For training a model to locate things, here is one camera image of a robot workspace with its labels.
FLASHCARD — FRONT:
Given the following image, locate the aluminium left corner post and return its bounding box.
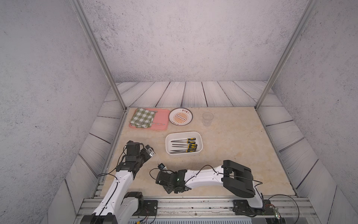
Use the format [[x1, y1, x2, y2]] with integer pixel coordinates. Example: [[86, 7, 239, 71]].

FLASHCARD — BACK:
[[70, 0, 127, 111]]

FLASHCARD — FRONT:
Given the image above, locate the aluminium corner post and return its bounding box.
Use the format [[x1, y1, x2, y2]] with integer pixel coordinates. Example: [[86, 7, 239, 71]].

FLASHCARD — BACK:
[[70, 0, 127, 111], [255, 0, 318, 112]]

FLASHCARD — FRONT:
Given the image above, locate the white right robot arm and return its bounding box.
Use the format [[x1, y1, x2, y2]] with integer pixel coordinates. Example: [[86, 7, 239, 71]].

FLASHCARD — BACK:
[[154, 160, 264, 210]]

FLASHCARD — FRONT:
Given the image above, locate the round patterned plate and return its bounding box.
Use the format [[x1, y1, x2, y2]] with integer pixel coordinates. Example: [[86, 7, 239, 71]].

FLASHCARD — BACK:
[[169, 107, 193, 126]]

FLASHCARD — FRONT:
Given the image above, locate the aluminium right corner post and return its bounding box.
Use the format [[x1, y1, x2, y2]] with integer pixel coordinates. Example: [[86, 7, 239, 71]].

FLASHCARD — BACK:
[[255, 0, 318, 112]]

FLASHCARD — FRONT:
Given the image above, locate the clear plastic cup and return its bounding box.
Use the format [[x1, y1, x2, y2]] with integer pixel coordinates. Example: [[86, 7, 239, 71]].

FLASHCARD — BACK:
[[202, 112, 214, 127]]

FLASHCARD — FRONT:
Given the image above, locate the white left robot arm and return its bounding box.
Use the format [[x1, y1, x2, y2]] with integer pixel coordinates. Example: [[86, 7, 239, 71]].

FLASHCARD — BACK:
[[80, 141, 155, 224]]

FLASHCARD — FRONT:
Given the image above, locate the yellow black file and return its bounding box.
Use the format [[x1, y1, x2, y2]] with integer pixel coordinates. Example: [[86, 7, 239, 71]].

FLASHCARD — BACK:
[[172, 144, 197, 148], [172, 147, 197, 150], [171, 138, 196, 144], [171, 141, 197, 146], [170, 149, 196, 152], [169, 151, 194, 155]]

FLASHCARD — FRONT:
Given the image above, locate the pink plastic tray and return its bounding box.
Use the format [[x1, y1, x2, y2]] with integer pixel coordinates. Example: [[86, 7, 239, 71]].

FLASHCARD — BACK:
[[129, 108, 170, 130]]

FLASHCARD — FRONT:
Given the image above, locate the white plastic storage box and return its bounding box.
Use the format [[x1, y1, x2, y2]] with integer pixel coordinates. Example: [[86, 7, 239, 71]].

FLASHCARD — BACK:
[[166, 132, 203, 156]]

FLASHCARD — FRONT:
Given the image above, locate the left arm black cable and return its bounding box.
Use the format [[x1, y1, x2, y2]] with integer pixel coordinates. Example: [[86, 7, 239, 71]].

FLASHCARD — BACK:
[[92, 142, 146, 224]]

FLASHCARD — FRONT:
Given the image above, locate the green checked cloth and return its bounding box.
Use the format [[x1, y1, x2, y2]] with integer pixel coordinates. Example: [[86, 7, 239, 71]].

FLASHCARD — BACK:
[[130, 108, 156, 128]]

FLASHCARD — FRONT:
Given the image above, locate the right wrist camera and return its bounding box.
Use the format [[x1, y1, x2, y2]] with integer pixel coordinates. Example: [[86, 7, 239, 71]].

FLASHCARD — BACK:
[[158, 163, 166, 170]]

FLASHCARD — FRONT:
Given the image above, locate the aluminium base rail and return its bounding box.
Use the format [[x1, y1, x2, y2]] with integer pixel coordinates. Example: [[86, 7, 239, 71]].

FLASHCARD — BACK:
[[74, 179, 317, 224]]

